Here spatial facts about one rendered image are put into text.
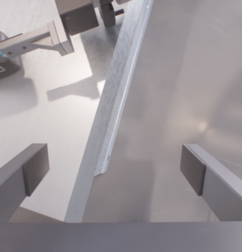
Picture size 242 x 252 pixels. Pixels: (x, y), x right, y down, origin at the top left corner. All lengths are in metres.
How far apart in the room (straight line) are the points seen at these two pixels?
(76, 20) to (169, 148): 0.82
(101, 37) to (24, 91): 0.20
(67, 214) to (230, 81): 1.05
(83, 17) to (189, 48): 0.94
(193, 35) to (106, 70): 0.92
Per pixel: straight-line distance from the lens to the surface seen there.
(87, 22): 0.32
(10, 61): 0.43
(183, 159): 0.17
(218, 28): 1.32
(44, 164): 0.17
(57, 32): 0.30
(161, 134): 1.00
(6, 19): 0.54
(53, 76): 0.41
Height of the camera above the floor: 0.99
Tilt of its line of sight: 80 degrees down
